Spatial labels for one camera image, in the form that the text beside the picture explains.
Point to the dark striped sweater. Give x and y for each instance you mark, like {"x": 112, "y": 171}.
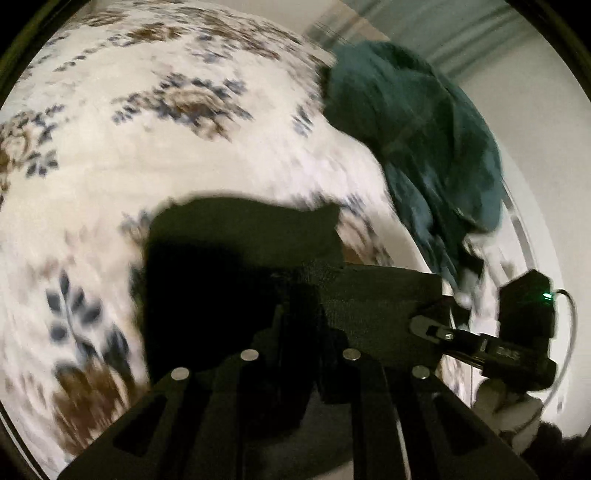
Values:
{"x": 240, "y": 258}

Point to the floral bedspread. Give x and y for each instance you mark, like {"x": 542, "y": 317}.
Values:
{"x": 138, "y": 138}

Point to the dark green plush blanket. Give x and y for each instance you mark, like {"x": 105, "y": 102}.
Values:
{"x": 415, "y": 138}

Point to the person's right forearm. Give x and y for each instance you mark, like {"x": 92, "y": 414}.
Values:
{"x": 563, "y": 443}

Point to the white headboard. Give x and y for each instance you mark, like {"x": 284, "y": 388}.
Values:
{"x": 535, "y": 221}

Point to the white crumpled cloth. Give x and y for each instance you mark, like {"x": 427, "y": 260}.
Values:
{"x": 485, "y": 267}

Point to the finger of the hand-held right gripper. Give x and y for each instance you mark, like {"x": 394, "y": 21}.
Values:
{"x": 452, "y": 339}

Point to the person's right hand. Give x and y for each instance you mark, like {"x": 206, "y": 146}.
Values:
{"x": 503, "y": 410}

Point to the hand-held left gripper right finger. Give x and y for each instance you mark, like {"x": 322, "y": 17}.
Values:
{"x": 369, "y": 383}

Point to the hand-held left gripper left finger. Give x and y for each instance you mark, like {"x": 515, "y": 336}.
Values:
{"x": 258, "y": 374}

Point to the grey-green curtain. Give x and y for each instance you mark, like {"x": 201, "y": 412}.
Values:
{"x": 438, "y": 27}

